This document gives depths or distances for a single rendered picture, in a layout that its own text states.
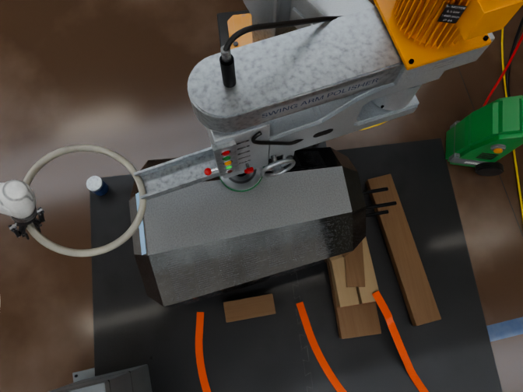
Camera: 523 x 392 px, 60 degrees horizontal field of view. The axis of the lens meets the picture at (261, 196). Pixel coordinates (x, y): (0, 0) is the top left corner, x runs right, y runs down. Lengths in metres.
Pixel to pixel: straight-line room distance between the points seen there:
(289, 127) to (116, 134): 1.84
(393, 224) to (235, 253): 1.19
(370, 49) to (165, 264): 1.33
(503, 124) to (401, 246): 0.92
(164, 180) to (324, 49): 0.92
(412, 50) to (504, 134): 1.52
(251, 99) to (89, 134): 2.12
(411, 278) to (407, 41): 1.77
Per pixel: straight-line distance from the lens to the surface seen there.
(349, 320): 2.85
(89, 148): 2.07
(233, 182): 2.15
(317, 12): 1.86
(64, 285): 3.16
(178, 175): 2.01
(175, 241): 2.17
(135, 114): 3.33
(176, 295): 2.33
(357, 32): 1.54
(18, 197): 1.68
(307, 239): 2.22
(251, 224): 2.15
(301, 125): 1.68
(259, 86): 1.41
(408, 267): 2.98
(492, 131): 2.95
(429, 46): 1.54
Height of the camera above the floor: 2.91
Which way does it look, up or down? 75 degrees down
